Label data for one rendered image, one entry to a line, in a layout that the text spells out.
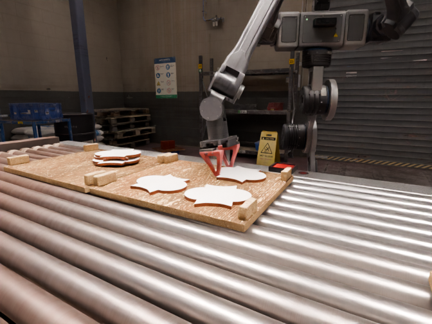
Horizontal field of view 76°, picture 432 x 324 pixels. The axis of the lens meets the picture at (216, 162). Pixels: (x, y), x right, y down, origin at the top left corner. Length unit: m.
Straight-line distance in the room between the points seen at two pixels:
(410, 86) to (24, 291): 5.36
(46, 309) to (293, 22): 1.35
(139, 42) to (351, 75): 4.69
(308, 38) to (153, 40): 5.77
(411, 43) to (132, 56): 5.60
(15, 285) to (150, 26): 6.83
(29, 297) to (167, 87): 6.39
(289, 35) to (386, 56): 4.05
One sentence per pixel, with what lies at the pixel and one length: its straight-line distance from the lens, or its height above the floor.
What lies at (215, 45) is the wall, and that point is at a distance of 6.12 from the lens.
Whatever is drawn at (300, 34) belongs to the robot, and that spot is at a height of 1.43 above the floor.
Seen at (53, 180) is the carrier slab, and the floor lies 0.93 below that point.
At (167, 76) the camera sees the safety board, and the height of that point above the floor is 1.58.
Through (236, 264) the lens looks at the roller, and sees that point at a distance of 0.43.
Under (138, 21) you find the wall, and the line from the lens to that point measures 7.35.
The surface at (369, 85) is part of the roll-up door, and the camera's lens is 5.37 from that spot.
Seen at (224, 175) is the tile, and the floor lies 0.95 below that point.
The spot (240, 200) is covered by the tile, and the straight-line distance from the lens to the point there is 0.57.
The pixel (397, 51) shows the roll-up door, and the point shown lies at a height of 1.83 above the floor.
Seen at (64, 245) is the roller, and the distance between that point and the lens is 0.53.
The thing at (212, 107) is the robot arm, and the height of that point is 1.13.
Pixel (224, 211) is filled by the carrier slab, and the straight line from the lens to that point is 0.54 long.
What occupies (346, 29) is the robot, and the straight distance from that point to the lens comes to 1.49.
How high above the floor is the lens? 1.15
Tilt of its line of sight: 13 degrees down
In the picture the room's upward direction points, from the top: straight up
